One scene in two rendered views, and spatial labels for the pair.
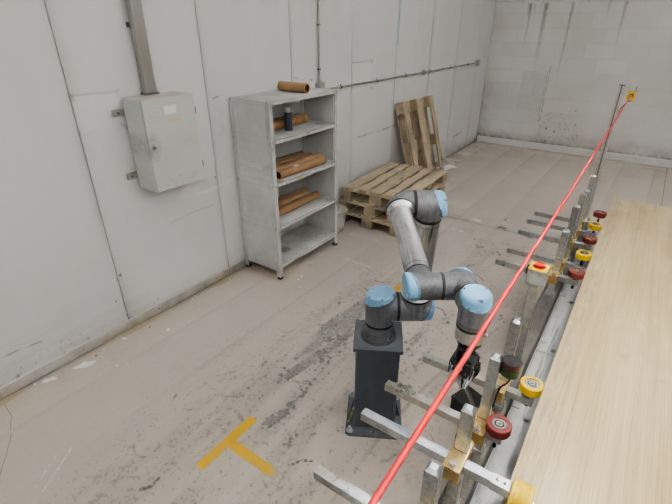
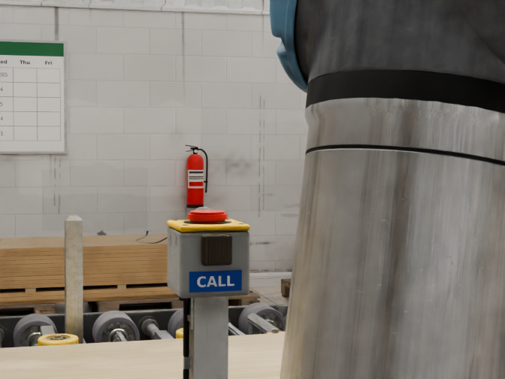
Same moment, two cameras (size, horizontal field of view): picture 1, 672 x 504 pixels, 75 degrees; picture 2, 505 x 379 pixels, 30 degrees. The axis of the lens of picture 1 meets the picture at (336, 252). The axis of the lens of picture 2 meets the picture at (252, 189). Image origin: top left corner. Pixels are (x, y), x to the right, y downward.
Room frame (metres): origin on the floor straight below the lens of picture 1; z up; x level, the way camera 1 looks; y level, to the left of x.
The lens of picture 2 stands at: (2.19, -0.16, 1.30)
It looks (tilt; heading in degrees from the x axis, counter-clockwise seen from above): 3 degrees down; 220
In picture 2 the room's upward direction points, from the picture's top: straight up
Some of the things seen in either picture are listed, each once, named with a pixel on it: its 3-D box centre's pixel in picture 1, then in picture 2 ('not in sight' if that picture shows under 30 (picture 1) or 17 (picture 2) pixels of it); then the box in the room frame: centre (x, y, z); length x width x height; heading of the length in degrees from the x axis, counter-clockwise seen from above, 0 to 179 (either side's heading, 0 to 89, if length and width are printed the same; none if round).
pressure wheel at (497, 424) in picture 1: (496, 434); not in sight; (1.02, -0.53, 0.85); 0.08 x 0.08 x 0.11
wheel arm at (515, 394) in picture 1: (475, 378); not in sight; (1.31, -0.55, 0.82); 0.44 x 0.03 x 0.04; 55
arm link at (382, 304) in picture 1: (381, 305); not in sight; (1.87, -0.23, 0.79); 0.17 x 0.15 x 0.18; 91
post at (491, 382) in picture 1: (485, 410); not in sight; (1.08, -0.51, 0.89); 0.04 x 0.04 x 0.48; 55
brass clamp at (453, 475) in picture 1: (458, 457); not in sight; (0.86, -0.35, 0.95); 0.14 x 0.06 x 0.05; 145
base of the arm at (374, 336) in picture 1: (378, 327); not in sight; (1.87, -0.23, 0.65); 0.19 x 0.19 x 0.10
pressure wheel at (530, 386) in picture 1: (529, 393); not in sight; (1.20, -0.71, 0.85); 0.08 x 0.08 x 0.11
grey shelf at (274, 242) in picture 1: (290, 181); not in sight; (3.93, 0.43, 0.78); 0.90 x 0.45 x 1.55; 145
